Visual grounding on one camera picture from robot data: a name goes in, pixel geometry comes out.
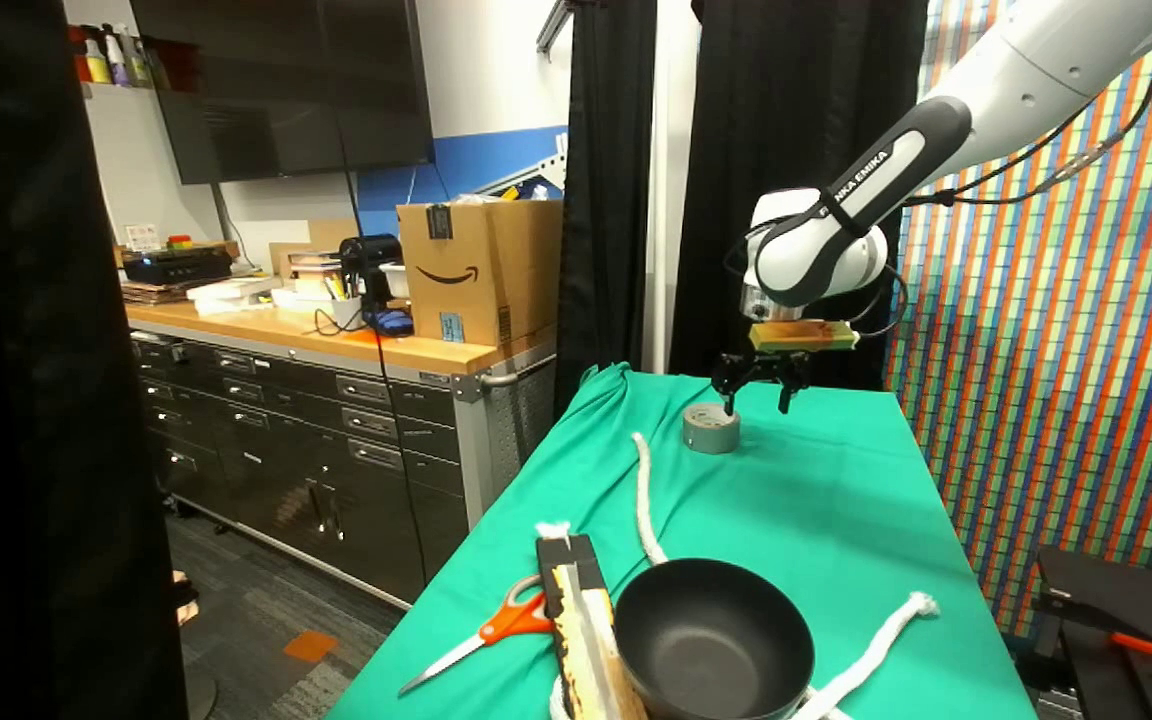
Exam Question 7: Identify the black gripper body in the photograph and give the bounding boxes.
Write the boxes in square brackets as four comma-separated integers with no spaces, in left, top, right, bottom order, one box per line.
[720,344,821,389]

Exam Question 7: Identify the grey duct tape roll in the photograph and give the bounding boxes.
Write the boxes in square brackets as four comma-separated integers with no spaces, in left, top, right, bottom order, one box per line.
[674,399,744,455]

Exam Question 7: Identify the black bowl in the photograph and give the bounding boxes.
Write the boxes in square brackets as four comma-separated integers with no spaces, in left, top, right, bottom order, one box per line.
[610,556,821,720]

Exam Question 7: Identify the green table cloth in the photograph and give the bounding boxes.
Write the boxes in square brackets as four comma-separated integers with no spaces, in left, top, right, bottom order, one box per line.
[327,361,1038,720]

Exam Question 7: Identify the narrow black curtain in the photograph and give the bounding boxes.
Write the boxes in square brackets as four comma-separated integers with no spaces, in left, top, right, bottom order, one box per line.
[551,0,664,409]

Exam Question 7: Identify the brown cardboard shipping box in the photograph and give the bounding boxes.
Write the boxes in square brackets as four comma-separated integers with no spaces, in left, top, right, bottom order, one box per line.
[396,196,568,362]

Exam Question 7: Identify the multicoloured patterned backdrop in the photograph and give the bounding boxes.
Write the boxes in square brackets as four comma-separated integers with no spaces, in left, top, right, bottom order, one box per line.
[882,0,1152,646]

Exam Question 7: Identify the wooden block with black strip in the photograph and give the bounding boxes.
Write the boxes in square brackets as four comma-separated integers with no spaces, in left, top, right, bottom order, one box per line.
[532,531,650,720]

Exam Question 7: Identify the black device on workbench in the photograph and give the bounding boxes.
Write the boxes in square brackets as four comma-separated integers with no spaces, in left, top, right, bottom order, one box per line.
[337,230,416,341]

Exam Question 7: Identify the dark workbench with wooden top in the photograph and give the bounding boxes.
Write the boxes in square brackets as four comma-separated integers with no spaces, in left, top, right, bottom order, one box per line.
[123,298,561,612]

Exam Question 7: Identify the small tan cardboard box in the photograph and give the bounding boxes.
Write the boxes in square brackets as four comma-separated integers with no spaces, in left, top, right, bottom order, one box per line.
[263,219,365,284]

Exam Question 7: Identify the black side table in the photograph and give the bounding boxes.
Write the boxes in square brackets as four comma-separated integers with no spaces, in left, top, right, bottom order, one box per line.
[1033,545,1152,720]

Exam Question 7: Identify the white tray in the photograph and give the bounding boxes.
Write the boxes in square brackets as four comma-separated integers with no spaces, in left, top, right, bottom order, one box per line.
[185,270,289,325]

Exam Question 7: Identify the black toolbox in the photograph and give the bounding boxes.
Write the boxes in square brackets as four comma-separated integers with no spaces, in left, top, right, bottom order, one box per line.
[121,239,240,287]

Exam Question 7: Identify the wide black curtain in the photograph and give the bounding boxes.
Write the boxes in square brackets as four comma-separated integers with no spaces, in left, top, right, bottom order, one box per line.
[0,0,195,720]

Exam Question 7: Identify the bottles on shelf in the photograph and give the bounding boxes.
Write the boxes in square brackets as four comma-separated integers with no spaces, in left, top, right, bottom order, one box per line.
[69,18,161,90]

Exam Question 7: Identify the olive wrist camera box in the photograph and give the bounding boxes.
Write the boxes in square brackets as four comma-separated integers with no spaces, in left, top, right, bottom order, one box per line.
[744,310,862,357]

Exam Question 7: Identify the white rope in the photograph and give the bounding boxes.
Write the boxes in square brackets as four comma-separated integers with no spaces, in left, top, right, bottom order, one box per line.
[532,428,942,720]

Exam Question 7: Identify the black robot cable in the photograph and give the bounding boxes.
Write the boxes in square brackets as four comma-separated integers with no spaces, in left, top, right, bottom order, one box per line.
[869,38,1152,341]

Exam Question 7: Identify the orange handled scissors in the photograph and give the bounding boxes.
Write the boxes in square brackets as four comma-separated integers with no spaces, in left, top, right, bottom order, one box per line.
[396,570,561,700]

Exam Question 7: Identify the orange handled tool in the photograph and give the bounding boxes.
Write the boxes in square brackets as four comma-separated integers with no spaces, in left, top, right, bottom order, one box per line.
[1038,587,1152,659]

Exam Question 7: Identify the black wall monitor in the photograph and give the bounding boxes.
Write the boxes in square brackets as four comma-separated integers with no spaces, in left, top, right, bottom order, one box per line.
[127,0,441,188]

